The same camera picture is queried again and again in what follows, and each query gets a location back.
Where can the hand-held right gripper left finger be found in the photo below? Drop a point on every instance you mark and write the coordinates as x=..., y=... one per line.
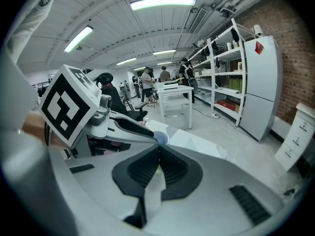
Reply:
x=98, y=181

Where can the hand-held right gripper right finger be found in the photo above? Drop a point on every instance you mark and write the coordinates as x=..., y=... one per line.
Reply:
x=209, y=205

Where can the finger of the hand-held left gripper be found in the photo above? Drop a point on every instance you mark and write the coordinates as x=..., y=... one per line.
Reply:
x=133, y=128

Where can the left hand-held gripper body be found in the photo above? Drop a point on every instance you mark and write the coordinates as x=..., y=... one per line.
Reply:
x=64, y=107

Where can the white paper piece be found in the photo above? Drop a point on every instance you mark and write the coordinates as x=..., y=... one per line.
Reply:
x=142, y=123

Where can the small cup blue inside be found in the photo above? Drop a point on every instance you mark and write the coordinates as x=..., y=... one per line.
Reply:
x=161, y=137

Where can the person's left forearm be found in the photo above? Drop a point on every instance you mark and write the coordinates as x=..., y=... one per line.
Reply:
x=34, y=124

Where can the black office chair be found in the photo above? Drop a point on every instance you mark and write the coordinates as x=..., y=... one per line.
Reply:
x=115, y=97

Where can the white tray stack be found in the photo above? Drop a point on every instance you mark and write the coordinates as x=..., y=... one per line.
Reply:
x=171, y=87

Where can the white square table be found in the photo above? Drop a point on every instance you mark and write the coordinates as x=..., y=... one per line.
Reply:
x=177, y=90

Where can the white tablecloth grey triangles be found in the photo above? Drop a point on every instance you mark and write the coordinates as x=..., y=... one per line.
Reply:
x=197, y=144

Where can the ceiling light panel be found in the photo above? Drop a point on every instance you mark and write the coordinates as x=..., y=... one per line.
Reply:
x=126, y=61
x=78, y=38
x=164, y=52
x=162, y=2

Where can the person's beige shirt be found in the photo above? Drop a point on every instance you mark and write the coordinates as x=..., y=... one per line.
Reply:
x=29, y=26

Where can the flat red box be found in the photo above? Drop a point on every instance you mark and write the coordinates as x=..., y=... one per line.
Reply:
x=227, y=105

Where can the white shelving unit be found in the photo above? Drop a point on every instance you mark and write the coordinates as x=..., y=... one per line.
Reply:
x=227, y=91

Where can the white drawer cabinet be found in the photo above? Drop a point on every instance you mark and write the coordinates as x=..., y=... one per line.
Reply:
x=292, y=141

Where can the green storage boxes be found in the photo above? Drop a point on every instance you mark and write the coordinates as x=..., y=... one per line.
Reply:
x=235, y=85

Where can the ceiling air vent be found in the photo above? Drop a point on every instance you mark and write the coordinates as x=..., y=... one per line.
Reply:
x=198, y=20

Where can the grey refrigerator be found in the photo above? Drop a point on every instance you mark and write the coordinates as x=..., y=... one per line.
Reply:
x=261, y=82

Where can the red paper tag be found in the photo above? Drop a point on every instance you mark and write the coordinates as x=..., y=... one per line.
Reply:
x=259, y=48

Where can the white cylindrical object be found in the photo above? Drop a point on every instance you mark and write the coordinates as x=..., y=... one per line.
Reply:
x=258, y=29

